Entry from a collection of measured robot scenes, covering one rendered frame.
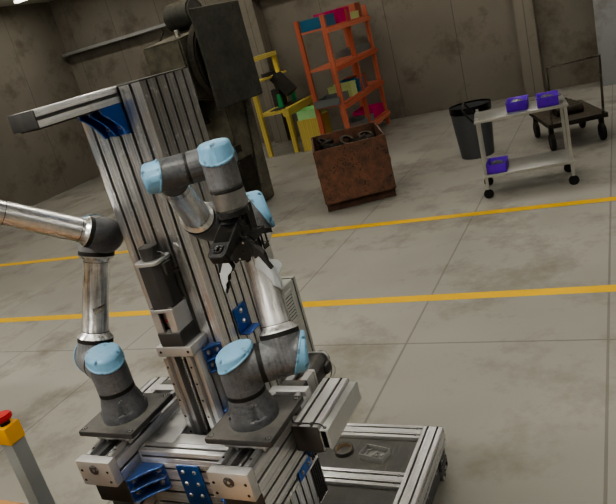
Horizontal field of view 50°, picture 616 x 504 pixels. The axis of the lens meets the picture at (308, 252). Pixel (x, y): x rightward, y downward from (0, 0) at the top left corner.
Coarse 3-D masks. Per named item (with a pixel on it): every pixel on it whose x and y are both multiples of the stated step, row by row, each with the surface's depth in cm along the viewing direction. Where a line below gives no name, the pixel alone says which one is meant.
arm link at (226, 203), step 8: (232, 192) 141; (240, 192) 143; (216, 200) 142; (224, 200) 142; (232, 200) 142; (240, 200) 143; (216, 208) 144; (224, 208) 142; (232, 208) 142; (240, 208) 144
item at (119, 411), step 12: (132, 384) 212; (108, 396) 207; (120, 396) 208; (132, 396) 210; (144, 396) 217; (108, 408) 208; (120, 408) 208; (132, 408) 209; (144, 408) 213; (108, 420) 209; (120, 420) 208
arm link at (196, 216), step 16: (160, 160) 150; (176, 160) 149; (144, 176) 149; (160, 176) 148; (176, 176) 149; (160, 192) 151; (176, 192) 154; (192, 192) 161; (176, 208) 165; (192, 208) 167; (208, 208) 182; (192, 224) 177; (208, 224) 181; (208, 240) 188
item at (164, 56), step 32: (192, 0) 803; (192, 32) 754; (224, 32) 782; (160, 64) 789; (192, 64) 757; (224, 64) 781; (224, 96) 779; (224, 128) 839; (256, 128) 875; (256, 160) 869
